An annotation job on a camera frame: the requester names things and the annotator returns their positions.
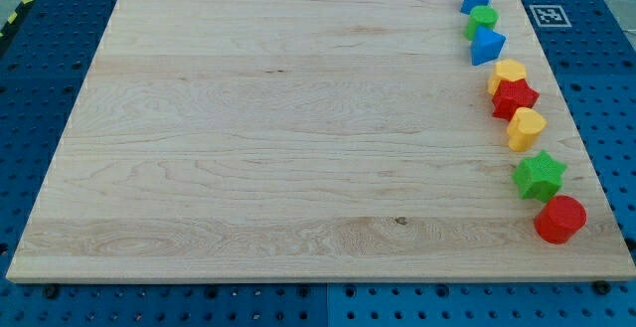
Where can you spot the wooden board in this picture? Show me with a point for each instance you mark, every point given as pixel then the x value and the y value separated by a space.
pixel 224 141

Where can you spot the red star block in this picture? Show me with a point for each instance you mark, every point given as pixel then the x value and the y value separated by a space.
pixel 509 96

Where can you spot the blue triangle block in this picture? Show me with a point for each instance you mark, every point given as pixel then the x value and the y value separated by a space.
pixel 486 46

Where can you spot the yellow hexagon block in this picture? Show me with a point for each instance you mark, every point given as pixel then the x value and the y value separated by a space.
pixel 508 70

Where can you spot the yellow heart block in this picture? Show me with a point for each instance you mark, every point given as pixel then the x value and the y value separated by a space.
pixel 524 129

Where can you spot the green cylinder block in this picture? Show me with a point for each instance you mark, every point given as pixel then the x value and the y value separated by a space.
pixel 480 16

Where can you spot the green star block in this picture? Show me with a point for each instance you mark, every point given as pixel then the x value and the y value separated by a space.
pixel 539 177

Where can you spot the red cylinder block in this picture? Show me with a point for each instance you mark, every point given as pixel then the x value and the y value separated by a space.
pixel 560 219

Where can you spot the white fiducial marker tag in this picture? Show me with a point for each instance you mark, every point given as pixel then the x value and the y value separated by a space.
pixel 550 16

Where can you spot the yellow black hazard tape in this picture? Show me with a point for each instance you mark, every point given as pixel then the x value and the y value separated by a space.
pixel 16 18

